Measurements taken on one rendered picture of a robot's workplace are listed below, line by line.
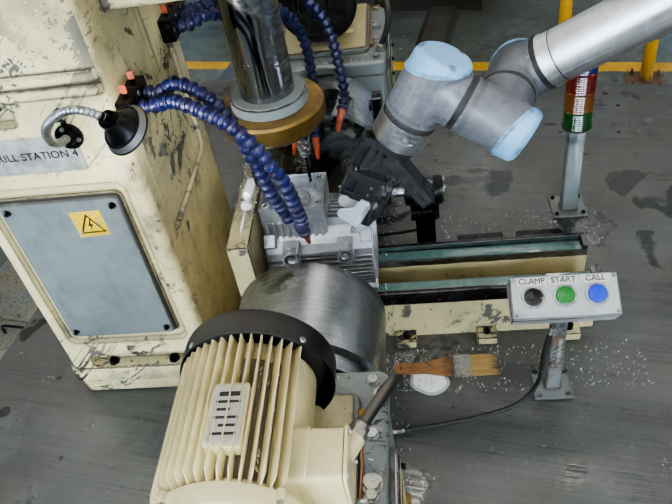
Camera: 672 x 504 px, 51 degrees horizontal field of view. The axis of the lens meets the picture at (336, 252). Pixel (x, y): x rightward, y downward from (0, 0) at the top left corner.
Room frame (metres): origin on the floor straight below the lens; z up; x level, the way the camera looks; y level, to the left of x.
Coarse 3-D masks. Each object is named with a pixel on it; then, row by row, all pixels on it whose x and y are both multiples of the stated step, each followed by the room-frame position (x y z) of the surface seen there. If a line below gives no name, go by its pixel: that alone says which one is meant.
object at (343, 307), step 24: (312, 264) 0.83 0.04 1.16; (264, 288) 0.80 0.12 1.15; (288, 288) 0.78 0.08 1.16; (312, 288) 0.77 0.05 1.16; (336, 288) 0.78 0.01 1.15; (360, 288) 0.79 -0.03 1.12; (288, 312) 0.73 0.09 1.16; (312, 312) 0.72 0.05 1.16; (336, 312) 0.73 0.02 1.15; (360, 312) 0.74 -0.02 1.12; (384, 312) 0.80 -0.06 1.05; (336, 336) 0.68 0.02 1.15; (360, 336) 0.70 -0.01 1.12; (384, 336) 0.75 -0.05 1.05; (336, 360) 0.65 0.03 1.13; (360, 360) 0.66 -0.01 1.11; (384, 360) 0.70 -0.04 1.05
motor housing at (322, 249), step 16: (336, 208) 1.02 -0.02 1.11; (336, 224) 1.00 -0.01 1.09; (288, 240) 1.00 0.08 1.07; (304, 240) 0.99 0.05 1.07; (320, 240) 0.99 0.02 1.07; (336, 240) 0.98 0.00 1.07; (272, 256) 0.99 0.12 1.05; (304, 256) 0.96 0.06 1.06; (320, 256) 0.96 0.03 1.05; (336, 256) 0.95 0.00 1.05; (368, 256) 0.95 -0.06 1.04; (352, 272) 0.94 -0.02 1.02; (368, 272) 0.94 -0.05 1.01
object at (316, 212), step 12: (300, 180) 1.10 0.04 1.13; (312, 180) 1.09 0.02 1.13; (324, 180) 1.06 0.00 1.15; (300, 192) 1.05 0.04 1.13; (312, 192) 1.07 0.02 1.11; (324, 192) 1.03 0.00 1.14; (264, 204) 1.03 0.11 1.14; (312, 204) 1.04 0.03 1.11; (324, 204) 1.01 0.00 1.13; (264, 216) 1.01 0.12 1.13; (276, 216) 1.01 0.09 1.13; (312, 216) 1.00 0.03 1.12; (324, 216) 0.99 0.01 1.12; (264, 228) 1.01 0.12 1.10; (276, 228) 1.01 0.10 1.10; (288, 228) 1.00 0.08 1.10; (312, 228) 1.00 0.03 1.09; (324, 228) 0.99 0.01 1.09
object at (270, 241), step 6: (366, 228) 0.97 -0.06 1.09; (360, 234) 0.96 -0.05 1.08; (366, 234) 0.96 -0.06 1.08; (264, 240) 1.00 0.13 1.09; (270, 240) 0.99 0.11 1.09; (276, 240) 1.00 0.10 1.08; (360, 240) 0.96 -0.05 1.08; (366, 240) 0.96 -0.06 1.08; (372, 240) 0.97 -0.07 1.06; (264, 246) 0.99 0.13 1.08; (270, 246) 0.99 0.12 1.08; (276, 246) 0.99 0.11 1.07; (378, 282) 0.97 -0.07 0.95
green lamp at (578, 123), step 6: (564, 114) 1.25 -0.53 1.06; (570, 114) 1.23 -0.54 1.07; (582, 114) 1.22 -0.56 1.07; (588, 114) 1.22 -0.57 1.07; (564, 120) 1.25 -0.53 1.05; (570, 120) 1.23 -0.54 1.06; (576, 120) 1.22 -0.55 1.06; (582, 120) 1.22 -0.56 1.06; (588, 120) 1.22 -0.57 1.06; (564, 126) 1.24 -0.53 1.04; (570, 126) 1.23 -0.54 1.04; (576, 126) 1.22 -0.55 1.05; (582, 126) 1.22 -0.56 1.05; (588, 126) 1.23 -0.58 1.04
